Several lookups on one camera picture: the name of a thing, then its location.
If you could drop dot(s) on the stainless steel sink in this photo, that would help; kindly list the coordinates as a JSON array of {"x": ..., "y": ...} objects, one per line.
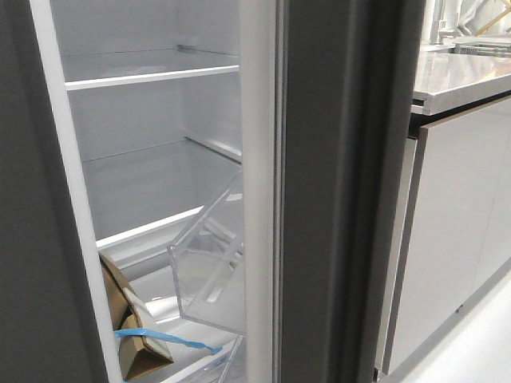
[{"x": 484, "y": 45}]

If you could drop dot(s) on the lower glass fridge shelf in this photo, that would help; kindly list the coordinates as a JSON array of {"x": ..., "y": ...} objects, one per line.
[{"x": 136, "y": 188}]

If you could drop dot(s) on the blue tape strip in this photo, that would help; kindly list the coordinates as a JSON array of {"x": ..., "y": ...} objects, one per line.
[{"x": 171, "y": 338}]

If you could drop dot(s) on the glass fridge shelf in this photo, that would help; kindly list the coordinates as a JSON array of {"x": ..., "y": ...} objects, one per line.
[
  {"x": 104, "y": 70},
  {"x": 136, "y": 188}
]

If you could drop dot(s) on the clear plastic door bin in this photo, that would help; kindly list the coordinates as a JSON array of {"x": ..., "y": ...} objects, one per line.
[{"x": 207, "y": 260}]

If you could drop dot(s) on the grey kitchen countertop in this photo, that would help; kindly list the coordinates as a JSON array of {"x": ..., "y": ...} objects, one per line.
[{"x": 446, "y": 81}]

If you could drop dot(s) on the grey cabinet door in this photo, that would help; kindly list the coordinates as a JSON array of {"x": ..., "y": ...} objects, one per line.
[
  {"x": 451, "y": 171},
  {"x": 496, "y": 246}
]

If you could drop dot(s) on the clear crisper drawer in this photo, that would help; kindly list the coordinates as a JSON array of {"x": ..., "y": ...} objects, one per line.
[{"x": 155, "y": 287}]

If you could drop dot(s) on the dark grey fridge door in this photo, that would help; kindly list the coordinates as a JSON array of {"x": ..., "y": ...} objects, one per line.
[
  {"x": 326, "y": 90},
  {"x": 48, "y": 330}
]

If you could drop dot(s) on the wooden rack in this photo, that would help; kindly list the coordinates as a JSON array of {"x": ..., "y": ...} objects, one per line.
[{"x": 488, "y": 25}]

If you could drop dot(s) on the upper glass fridge shelf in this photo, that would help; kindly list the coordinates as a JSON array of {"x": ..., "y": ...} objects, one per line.
[{"x": 104, "y": 70}]

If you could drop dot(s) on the white fridge interior body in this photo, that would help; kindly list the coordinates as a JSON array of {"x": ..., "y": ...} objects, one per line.
[{"x": 96, "y": 123}]

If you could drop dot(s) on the brown cardboard box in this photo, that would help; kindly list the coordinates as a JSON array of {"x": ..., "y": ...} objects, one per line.
[{"x": 139, "y": 353}]

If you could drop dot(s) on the chrome kitchen faucet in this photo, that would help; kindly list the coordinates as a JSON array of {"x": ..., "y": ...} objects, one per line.
[{"x": 437, "y": 34}]

